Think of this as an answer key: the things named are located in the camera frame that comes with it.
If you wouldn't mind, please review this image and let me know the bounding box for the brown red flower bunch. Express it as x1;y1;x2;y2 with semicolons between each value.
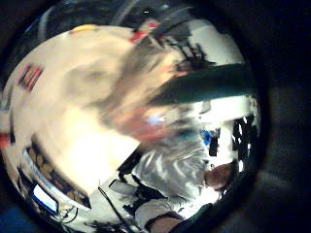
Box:
95;32;208;144

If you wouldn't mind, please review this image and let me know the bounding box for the orange item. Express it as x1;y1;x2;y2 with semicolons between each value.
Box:
0;131;12;150

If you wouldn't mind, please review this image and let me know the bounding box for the bright computer screen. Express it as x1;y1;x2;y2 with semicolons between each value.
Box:
31;183;60;215

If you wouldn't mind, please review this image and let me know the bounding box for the thin black cable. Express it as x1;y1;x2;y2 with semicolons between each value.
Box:
96;185;134;233

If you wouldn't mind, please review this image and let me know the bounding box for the dark window frame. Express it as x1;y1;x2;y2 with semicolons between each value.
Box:
231;115;260;163

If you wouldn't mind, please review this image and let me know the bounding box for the the person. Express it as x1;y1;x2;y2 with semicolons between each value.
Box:
131;135;240;233

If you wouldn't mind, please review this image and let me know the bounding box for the long tray of brown items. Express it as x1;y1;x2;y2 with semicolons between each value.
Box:
21;145;93;212

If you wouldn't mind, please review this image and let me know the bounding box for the yellow flat item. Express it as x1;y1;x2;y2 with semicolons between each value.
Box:
69;24;99;35

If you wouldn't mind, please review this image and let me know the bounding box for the red striped flat packet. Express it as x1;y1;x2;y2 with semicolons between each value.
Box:
17;63;45;93

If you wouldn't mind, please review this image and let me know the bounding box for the red small item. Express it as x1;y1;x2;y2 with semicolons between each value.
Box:
127;20;160;45

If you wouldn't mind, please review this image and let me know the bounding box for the blue wall item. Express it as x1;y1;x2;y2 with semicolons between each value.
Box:
200;129;215;148

